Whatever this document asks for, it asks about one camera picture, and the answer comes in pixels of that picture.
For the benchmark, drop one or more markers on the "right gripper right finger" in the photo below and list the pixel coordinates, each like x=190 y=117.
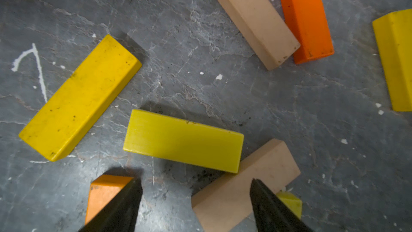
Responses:
x=271 y=215

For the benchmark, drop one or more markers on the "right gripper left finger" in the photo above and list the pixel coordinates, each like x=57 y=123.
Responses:
x=120 y=214

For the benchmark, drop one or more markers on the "tan block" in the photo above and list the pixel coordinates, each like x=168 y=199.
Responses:
x=225 y=202
x=264 y=30

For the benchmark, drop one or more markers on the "yellow block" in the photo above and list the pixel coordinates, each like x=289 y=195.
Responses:
x=69 y=114
x=393 y=33
x=184 y=141

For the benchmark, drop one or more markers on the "yellow-green block centre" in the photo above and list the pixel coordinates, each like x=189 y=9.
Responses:
x=291 y=202

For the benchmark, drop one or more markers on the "orange block lower centre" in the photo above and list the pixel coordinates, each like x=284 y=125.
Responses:
x=102 y=191

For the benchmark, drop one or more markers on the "orange block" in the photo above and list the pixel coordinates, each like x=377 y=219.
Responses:
x=307 y=21
x=102 y=191

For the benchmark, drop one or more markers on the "orange block upper centre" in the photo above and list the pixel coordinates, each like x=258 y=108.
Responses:
x=307 y=21

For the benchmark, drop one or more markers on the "yellow block top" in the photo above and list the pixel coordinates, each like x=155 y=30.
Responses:
x=393 y=33

